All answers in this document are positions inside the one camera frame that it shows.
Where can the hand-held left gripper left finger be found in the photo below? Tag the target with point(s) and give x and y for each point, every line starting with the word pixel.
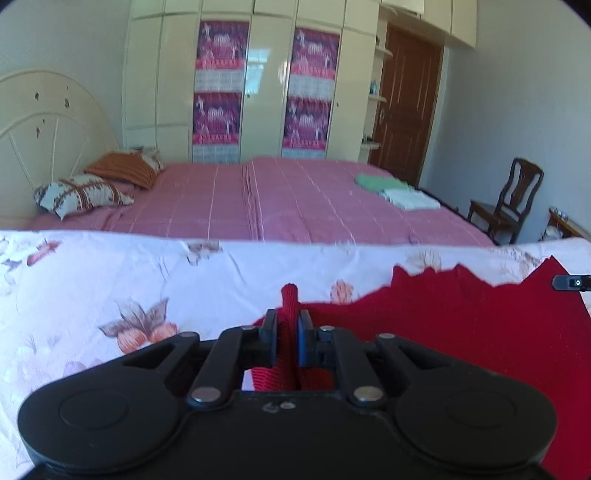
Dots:
pixel 272 341

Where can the cream bed headboard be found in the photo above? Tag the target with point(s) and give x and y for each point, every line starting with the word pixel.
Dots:
pixel 51 120

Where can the cream wardrobe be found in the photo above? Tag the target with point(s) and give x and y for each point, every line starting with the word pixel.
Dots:
pixel 272 78

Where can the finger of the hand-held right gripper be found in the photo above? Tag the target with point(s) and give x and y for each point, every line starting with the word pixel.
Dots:
pixel 570 282

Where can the pink wall poster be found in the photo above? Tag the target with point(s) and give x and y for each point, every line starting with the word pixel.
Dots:
pixel 217 127
pixel 314 62
pixel 221 55
pixel 306 127

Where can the cream corner shelf unit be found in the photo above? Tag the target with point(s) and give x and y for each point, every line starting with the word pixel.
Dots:
pixel 376 99

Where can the white floral bedsheet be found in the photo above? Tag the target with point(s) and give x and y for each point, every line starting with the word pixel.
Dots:
pixel 101 277

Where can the green folded cloth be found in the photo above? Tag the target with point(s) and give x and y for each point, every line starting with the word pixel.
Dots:
pixel 376 181

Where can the orange striped pillow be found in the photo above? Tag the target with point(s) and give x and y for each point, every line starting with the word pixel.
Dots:
pixel 124 168

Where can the white folded cloth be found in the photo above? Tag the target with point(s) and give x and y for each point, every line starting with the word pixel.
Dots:
pixel 408 198

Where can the pink bed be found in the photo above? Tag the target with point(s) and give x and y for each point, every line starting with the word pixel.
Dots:
pixel 286 198

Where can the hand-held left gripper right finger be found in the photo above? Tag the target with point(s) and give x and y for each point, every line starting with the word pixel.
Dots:
pixel 304 340

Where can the brown wooden door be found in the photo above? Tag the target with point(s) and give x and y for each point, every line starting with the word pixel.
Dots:
pixel 408 106

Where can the white brown patterned pillow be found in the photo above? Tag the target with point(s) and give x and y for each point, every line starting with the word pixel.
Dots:
pixel 81 194
pixel 151 159

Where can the dark wooden chair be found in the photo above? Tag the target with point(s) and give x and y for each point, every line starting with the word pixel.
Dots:
pixel 512 198

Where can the red long-sleeved sweater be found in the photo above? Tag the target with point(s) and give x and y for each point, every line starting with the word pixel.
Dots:
pixel 461 323

